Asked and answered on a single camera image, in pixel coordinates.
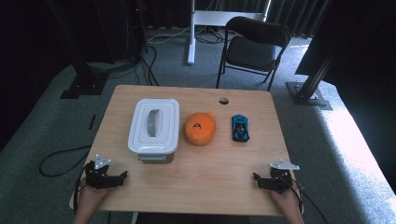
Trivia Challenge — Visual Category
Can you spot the dark curtain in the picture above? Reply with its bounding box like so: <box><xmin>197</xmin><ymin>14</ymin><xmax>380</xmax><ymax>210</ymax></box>
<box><xmin>146</xmin><ymin>0</ymin><xmax>331</xmax><ymax>38</ymax></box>

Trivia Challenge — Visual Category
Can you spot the white metal desk frame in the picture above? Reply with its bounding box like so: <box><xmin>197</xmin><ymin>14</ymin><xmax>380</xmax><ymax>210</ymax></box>
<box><xmin>186</xmin><ymin>0</ymin><xmax>272</xmax><ymax>65</ymax></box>

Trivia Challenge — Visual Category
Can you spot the person's left hand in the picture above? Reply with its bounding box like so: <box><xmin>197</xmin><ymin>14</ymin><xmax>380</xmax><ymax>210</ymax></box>
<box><xmin>78</xmin><ymin>185</ymin><xmax>108</xmax><ymax>214</ymax></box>

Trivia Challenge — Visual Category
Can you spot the black looped floor cable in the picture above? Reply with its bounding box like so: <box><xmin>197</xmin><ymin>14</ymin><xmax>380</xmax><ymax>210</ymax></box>
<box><xmin>38</xmin><ymin>144</ymin><xmax>92</xmax><ymax>178</ymax></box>

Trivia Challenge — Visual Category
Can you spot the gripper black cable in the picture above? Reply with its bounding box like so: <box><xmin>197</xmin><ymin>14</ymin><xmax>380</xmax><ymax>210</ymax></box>
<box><xmin>289</xmin><ymin>176</ymin><xmax>330</xmax><ymax>224</ymax></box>
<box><xmin>73</xmin><ymin>164</ymin><xmax>90</xmax><ymax>216</ymax></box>

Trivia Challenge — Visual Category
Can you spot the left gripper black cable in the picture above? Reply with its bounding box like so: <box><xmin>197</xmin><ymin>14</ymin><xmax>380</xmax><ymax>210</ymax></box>
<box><xmin>73</xmin><ymin>164</ymin><xmax>90</xmax><ymax>216</ymax></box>

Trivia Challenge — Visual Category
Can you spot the white floor cable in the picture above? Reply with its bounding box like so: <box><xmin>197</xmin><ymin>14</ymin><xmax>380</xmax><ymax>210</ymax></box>
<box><xmin>148</xmin><ymin>26</ymin><xmax>191</xmax><ymax>44</ymax></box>

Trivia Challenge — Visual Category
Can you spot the white box lid grey handle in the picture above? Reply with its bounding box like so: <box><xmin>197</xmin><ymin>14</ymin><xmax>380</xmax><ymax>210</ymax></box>
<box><xmin>127</xmin><ymin>98</ymin><xmax>181</xmax><ymax>156</ymax></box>

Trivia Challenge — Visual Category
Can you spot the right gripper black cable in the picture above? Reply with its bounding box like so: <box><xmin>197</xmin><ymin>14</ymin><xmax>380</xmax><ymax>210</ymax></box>
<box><xmin>289</xmin><ymin>176</ymin><xmax>330</xmax><ymax>224</ymax></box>

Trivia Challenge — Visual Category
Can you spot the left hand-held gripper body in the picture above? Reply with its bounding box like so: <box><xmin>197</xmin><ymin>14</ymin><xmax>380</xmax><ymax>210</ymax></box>
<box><xmin>84</xmin><ymin>153</ymin><xmax>111</xmax><ymax>189</ymax></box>

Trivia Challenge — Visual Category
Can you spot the black metal stand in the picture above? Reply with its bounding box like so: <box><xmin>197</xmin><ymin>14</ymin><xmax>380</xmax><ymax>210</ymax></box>
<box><xmin>285</xmin><ymin>31</ymin><xmax>333</xmax><ymax>111</ymax></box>
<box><xmin>46</xmin><ymin>0</ymin><xmax>110</xmax><ymax>100</ymax></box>

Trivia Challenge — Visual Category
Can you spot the orange plush toy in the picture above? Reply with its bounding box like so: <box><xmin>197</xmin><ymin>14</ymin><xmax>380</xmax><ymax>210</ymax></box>
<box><xmin>184</xmin><ymin>111</ymin><xmax>218</xmax><ymax>147</ymax></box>

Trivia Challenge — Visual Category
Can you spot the black folding chair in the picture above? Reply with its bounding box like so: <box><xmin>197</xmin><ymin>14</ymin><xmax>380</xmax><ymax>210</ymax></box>
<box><xmin>215</xmin><ymin>16</ymin><xmax>293</xmax><ymax>92</ymax></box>

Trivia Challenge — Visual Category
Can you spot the black floor cable bundle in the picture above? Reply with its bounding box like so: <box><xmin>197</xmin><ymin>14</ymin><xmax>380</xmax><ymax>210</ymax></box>
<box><xmin>108</xmin><ymin>46</ymin><xmax>160</xmax><ymax>87</ymax></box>

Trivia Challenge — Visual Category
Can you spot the clear plastic storage box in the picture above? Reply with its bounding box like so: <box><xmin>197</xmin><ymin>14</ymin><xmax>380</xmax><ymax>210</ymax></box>
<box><xmin>135</xmin><ymin>151</ymin><xmax>176</xmax><ymax>164</ymax></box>

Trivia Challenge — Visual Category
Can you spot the blue toy car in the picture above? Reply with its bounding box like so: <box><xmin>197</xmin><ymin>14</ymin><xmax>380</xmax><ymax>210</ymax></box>
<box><xmin>231</xmin><ymin>114</ymin><xmax>250</xmax><ymax>143</ymax></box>

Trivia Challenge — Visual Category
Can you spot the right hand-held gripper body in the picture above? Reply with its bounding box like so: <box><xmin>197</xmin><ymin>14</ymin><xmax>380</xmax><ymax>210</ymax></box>
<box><xmin>269</xmin><ymin>158</ymin><xmax>301</xmax><ymax>194</ymax></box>

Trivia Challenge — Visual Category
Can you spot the person's right hand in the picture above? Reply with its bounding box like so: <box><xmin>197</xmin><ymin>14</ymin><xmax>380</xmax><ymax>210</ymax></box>
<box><xmin>270</xmin><ymin>183</ymin><xmax>303</xmax><ymax>216</ymax></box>

